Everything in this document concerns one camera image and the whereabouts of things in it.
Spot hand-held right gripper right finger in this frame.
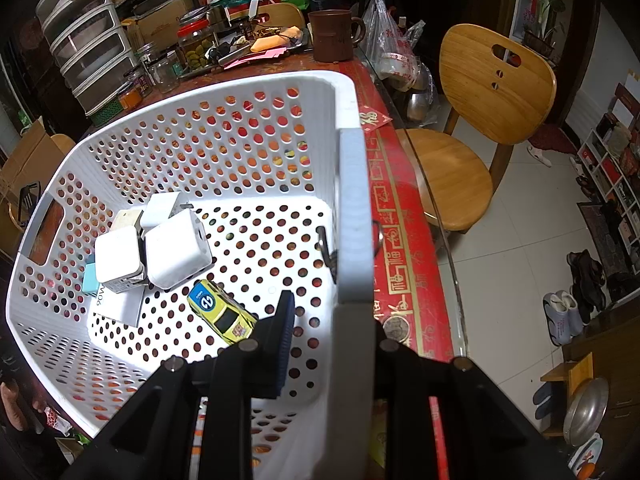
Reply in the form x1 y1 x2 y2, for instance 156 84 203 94
372 339 577 480

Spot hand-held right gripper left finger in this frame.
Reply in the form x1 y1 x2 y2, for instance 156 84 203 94
60 290 296 480

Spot yellow toy car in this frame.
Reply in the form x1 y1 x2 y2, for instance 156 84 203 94
186 279 259 347

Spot large white charger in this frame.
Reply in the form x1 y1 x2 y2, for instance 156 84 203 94
144 207 211 291

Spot white box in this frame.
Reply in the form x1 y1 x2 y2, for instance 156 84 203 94
91 282 147 329

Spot white perforated plastic basket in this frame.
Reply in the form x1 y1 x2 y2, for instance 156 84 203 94
5 71 377 480

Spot white charger with straight prongs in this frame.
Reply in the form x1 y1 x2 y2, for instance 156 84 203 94
139 192 195 230

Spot white charger with folding prongs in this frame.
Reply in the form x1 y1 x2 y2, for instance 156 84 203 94
94 225 149 294

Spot teal charger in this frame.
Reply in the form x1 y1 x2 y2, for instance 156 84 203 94
82 254 101 297

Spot beige charger block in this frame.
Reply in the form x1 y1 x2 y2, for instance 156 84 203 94
109 209 146 233

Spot red orange printed tablecloth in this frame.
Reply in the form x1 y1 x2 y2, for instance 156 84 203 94
175 45 457 480

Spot blue slippers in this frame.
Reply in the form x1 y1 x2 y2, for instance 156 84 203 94
532 382 556 421

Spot grey slipper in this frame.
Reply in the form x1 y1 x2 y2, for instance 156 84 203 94
543 292 568 347
560 290 585 338

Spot wooden stool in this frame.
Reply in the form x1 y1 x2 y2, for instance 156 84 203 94
540 352 596 439

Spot metal basin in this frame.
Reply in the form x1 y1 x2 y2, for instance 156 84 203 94
562 377 610 444

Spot printed plate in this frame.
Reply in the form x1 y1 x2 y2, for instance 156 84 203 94
567 432 604 477

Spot black shoes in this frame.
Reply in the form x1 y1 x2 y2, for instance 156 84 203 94
567 250 609 312

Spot dark wooden cabinet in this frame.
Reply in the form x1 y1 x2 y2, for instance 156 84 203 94
562 290 640 463

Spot red envelope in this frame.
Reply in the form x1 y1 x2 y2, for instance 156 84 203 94
361 107 395 134

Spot white slipper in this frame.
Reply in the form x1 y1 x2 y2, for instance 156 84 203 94
527 142 554 169

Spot metal pot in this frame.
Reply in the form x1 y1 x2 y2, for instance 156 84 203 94
402 67 442 124

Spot red floor mat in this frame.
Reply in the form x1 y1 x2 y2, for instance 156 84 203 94
530 124 579 157

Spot white cube shelf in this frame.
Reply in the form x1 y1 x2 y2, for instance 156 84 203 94
570 82 640 261

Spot pink paper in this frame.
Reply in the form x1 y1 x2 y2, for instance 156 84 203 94
218 46 289 70

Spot small green basket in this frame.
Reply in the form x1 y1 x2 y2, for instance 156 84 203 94
90 97 124 127

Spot round-back wooden chair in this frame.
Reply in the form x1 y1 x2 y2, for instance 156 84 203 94
395 24 558 234

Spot small glass jar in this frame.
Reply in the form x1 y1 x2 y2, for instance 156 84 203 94
150 52 181 94

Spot orange packet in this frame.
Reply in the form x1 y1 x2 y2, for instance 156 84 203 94
249 34 287 54

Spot glass jar with red lid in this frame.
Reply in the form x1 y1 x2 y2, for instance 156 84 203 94
176 17 217 72

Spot brown ceramic mug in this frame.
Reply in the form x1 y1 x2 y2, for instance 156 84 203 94
307 9 365 63

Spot open cardboard box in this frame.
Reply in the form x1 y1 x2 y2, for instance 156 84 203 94
0 116 54 202

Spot clear plastic bag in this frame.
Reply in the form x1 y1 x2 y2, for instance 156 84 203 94
360 0 437 94

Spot plain wooden chair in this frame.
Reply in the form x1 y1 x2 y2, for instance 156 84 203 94
250 2 306 31

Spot printed cardboard box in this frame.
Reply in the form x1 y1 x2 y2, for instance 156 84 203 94
122 0 194 52

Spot plastic drawer unit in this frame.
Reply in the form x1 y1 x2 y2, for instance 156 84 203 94
36 0 136 116

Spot potted plant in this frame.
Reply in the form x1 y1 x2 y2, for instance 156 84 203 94
520 0 577 57

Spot metal key ring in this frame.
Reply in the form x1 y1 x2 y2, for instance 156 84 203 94
317 222 386 284

